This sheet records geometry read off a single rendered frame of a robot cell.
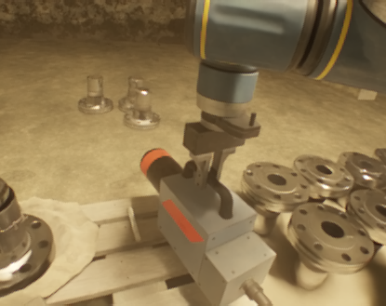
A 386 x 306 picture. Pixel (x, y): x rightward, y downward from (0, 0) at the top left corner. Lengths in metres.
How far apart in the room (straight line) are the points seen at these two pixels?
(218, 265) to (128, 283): 0.30
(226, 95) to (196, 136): 0.09
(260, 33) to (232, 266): 0.43
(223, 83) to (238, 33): 0.18
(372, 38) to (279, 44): 0.09
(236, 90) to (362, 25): 0.23
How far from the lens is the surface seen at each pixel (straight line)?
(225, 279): 0.55
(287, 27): 0.29
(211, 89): 0.47
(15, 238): 0.77
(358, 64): 0.32
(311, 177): 1.15
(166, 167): 0.74
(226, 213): 0.57
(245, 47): 0.30
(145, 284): 0.79
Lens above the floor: 0.80
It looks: 30 degrees down
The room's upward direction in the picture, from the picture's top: 9 degrees clockwise
